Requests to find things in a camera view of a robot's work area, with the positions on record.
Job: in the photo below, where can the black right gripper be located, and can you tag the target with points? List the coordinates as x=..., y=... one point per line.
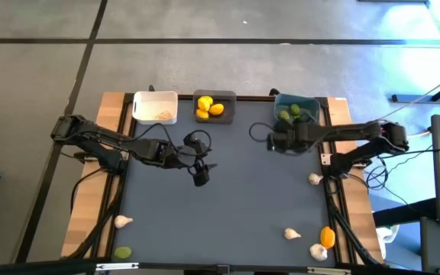
x=288, y=139

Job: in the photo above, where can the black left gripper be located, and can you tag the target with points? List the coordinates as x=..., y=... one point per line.
x=189, y=156

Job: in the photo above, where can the large white garlic bulb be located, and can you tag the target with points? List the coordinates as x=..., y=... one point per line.
x=318, y=252

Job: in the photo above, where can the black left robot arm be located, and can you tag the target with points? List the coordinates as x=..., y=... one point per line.
x=128, y=145

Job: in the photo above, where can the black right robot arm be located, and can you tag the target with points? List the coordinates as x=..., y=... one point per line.
x=342, y=131

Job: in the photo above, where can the teal plastic basket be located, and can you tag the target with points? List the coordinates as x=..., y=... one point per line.
x=308, y=105

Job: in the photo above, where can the dark grey table mat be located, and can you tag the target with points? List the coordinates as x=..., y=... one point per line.
x=220, y=221

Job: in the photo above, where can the grey plastic basket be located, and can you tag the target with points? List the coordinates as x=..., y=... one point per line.
x=229, y=114

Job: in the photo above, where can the white plastic basket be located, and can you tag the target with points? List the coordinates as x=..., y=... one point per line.
x=147, y=103

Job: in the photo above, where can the orange-yellow lemon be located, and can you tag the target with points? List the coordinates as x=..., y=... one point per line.
x=327, y=237

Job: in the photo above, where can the black metal floor stand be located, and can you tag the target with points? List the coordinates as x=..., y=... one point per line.
x=411, y=100

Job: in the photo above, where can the black diagonal floor beam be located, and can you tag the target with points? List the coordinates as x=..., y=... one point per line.
x=403, y=214

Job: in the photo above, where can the black rig beam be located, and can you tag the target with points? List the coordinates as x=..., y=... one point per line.
x=33, y=267

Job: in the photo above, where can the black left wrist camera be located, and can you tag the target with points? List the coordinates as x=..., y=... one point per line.
x=201, y=177

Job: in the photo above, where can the silver bracket plate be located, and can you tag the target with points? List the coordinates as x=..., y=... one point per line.
x=329, y=270
x=117, y=266

